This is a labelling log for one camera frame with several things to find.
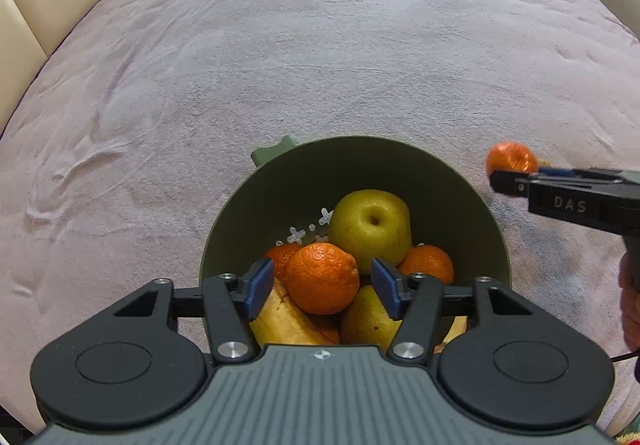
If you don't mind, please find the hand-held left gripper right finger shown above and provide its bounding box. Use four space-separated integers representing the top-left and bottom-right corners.
371 256 533 363

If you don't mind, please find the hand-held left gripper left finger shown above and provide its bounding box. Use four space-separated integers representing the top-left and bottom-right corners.
112 257 276 366

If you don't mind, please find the mandarin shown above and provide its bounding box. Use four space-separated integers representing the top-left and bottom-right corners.
397 245 456 286
486 141 540 178
264 244 303 283
286 242 361 316

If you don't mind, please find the yellow-green pear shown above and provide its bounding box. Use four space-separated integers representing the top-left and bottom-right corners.
340 284 403 353

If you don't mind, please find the banana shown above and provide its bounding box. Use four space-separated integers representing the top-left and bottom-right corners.
249 277 342 346

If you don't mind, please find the round yellow pear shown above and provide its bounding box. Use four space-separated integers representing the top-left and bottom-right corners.
327 190 413 271

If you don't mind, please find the green colander bowl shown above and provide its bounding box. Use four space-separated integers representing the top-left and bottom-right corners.
199 135 511 353

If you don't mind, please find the person's right hand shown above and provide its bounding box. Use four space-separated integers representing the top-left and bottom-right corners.
618 252 640 352

